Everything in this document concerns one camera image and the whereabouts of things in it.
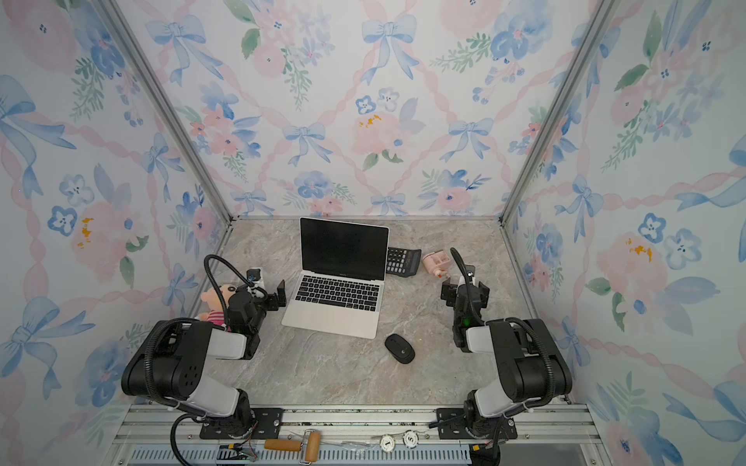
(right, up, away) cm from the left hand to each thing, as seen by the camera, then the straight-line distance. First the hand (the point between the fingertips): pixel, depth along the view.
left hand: (270, 280), depth 92 cm
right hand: (+63, 0, 0) cm, 63 cm away
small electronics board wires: (+2, -39, -22) cm, 44 cm away
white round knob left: (+37, -38, -21) cm, 57 cm away
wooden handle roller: (+18, -37, -22) cm, 47 cm away
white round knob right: (+42, -37, -21) cm, 60 cm away
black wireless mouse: (+41, -19, -8) cm, 46 cm away
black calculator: (+43, +5, +11) cm, 45 cm away
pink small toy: (+55, +5, +8) cm, 56 cm away
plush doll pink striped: (-16, -6, -3) cm, 17 cm away
